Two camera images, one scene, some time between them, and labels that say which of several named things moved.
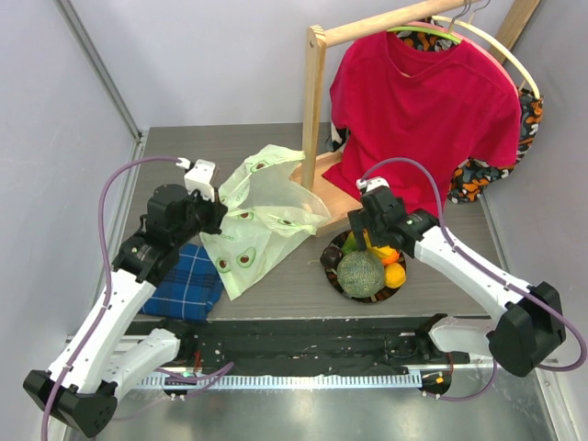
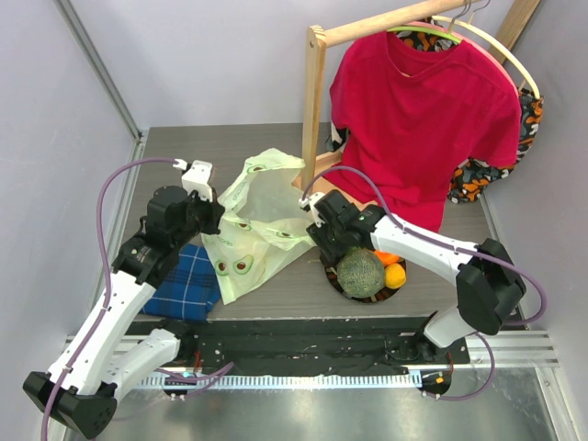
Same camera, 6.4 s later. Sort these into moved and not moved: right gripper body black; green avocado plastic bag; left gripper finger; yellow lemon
Moved: right gripper body black
Not moved: green avocado plastic bag; left gripper finger; yellow lemon
